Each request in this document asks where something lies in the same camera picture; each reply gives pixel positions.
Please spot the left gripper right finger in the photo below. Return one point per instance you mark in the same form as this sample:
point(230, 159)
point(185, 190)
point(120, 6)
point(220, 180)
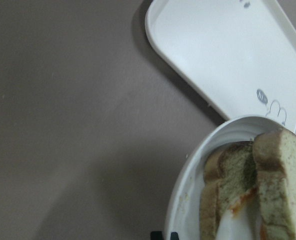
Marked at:
point(174, 236)

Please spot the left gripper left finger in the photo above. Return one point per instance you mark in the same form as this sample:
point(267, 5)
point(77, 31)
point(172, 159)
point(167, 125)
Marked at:
point(156, 235)

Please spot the white round plate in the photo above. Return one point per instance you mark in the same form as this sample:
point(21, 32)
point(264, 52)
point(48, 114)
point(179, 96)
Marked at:
point(183, 211)

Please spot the fried egg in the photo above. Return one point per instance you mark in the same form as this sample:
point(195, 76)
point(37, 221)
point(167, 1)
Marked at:
point(242, 219)

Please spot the bread slice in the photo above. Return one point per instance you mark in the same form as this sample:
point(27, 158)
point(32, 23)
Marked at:
point(275, 156)
point(230, 177)

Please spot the cream rabbit tray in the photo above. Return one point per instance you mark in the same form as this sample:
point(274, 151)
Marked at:
point(239, 55)

